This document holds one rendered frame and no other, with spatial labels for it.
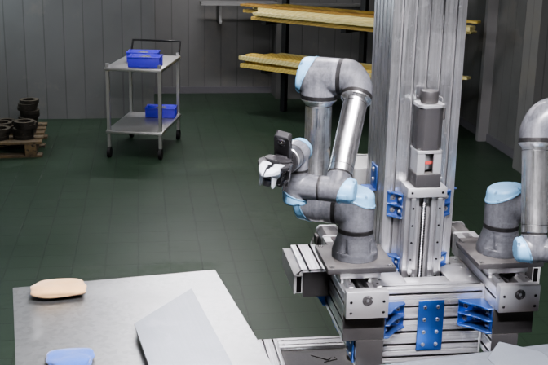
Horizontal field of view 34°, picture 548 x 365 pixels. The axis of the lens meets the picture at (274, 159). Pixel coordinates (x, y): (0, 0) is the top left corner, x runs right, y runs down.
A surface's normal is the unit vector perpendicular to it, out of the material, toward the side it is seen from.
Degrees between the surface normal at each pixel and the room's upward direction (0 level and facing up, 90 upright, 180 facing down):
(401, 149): 90
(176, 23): 90
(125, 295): 0
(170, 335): 0
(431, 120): 90
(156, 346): 0
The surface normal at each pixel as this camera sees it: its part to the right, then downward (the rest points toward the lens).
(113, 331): 0.02, -0.97
